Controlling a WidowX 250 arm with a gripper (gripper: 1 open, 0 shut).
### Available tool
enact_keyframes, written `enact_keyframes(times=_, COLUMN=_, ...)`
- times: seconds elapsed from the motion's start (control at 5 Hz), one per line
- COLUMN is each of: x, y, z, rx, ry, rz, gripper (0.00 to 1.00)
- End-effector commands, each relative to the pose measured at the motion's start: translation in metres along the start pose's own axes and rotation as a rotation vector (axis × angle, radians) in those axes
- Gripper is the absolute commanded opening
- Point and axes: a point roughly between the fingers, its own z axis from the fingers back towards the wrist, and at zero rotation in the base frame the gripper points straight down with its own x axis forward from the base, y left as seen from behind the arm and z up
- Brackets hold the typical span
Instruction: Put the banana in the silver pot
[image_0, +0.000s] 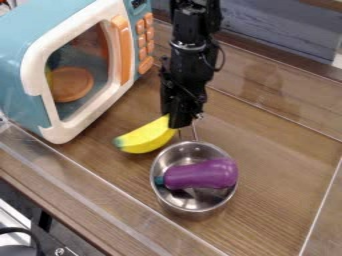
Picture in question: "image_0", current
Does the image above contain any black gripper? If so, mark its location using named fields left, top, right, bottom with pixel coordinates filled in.
left=159, top=41, right=219, bottom=129

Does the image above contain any yellow toy banana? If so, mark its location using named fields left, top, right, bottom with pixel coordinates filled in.
left=112, top=115, right=176, bottom=154

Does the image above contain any silver pot with wire handle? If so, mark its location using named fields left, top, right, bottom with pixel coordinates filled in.
left=150, top=127, right=238, bottom=219

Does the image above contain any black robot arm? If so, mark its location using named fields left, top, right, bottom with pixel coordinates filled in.
left=159, top=0, right=225, bottom=129

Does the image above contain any purple toy eggplant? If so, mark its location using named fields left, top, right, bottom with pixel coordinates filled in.
left=154, top=158, right=239, bottom=190

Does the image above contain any blue toy microwave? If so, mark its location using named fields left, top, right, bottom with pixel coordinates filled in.
left=0, top=0, right=154, bottom=144

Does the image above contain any clear acrylic tray wall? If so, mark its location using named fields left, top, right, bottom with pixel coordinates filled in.
left=0, top=113, right=225, bottom=256

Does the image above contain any black cable bottom left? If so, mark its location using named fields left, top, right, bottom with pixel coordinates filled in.
left=0, top=227, right=45, bottom=256

